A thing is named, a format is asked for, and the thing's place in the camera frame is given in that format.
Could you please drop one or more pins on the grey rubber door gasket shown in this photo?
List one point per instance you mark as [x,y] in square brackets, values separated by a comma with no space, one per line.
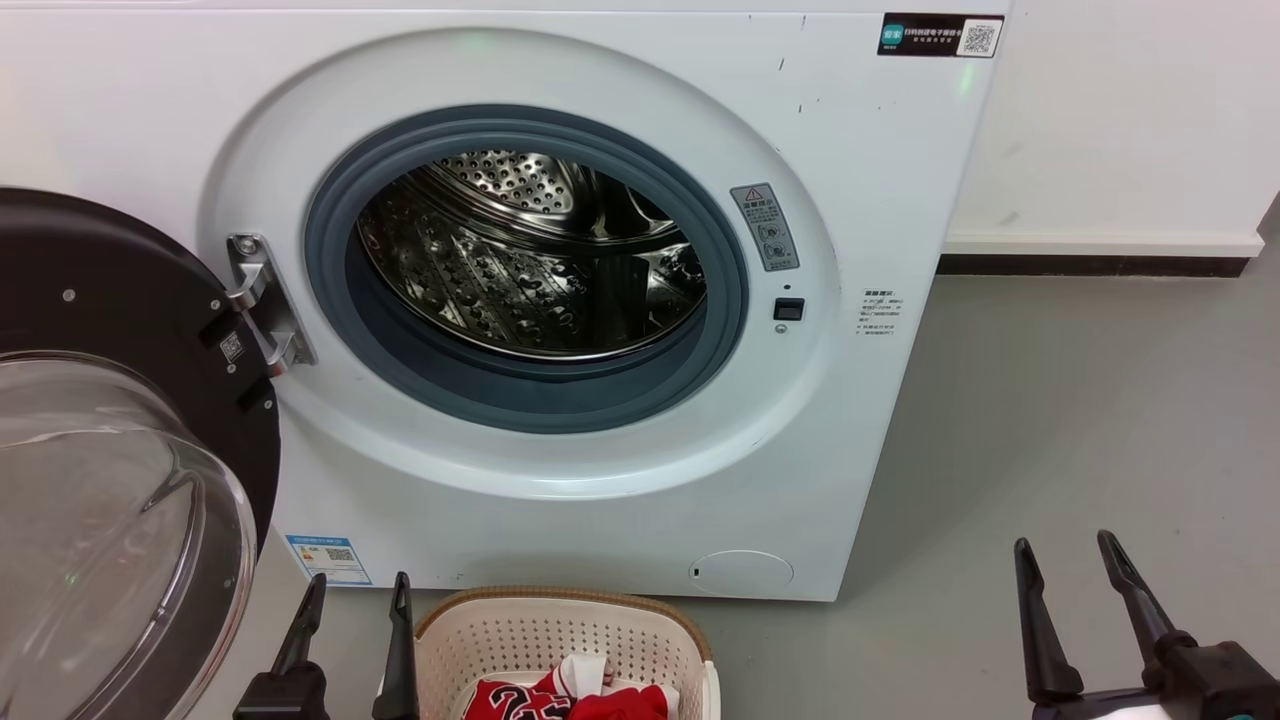
[540,395]

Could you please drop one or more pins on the white front-load washing machine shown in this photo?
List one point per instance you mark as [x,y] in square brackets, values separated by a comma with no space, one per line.
[600,520]

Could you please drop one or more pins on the grey warning sticker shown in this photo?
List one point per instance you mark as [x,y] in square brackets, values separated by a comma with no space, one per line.
[765,227]

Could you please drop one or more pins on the small QR sticker on door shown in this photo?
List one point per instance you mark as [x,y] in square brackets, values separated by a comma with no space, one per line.
[232,346]

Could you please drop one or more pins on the blue energy label sticker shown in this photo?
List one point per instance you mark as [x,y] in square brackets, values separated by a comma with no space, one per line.
[328,560]

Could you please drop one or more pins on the black door latch socket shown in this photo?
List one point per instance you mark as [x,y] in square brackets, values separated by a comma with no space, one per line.
[788,309]

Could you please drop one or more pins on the white and black baseboard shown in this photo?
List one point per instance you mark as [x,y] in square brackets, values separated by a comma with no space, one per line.
[1100,245]

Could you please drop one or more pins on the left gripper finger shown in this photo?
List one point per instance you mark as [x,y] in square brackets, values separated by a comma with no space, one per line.
[400,670]
[303,635]

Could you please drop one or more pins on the round drain filter cover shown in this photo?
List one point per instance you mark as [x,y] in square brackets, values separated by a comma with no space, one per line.
[742,571]

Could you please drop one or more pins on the stainless steel perforated drum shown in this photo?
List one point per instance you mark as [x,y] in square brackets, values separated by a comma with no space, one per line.
[500,270]

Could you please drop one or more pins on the small printed text label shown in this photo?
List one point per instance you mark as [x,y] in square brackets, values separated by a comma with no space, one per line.
[881,313]

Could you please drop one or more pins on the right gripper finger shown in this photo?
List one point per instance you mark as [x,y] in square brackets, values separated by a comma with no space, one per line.
[1045,650]
[1140,610]

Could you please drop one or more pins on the cream perforated laundry basket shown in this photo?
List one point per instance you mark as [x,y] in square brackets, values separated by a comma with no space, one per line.
[530,625]

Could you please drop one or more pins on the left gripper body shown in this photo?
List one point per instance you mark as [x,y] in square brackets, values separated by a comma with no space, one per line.
[285,700]

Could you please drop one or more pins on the silver metal door hinge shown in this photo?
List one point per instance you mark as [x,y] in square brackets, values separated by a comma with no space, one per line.
[270,310]

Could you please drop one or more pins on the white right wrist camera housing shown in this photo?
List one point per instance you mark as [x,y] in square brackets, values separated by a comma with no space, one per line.
[1130,714]

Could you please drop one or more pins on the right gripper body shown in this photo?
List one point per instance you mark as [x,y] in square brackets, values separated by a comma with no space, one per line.
[1220,685]

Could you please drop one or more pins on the black washer door, glass bowl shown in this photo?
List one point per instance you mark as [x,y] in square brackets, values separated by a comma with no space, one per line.
[100,280]

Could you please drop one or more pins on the red basketball jersey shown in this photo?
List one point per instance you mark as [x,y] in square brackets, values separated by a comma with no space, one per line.
[520,705]

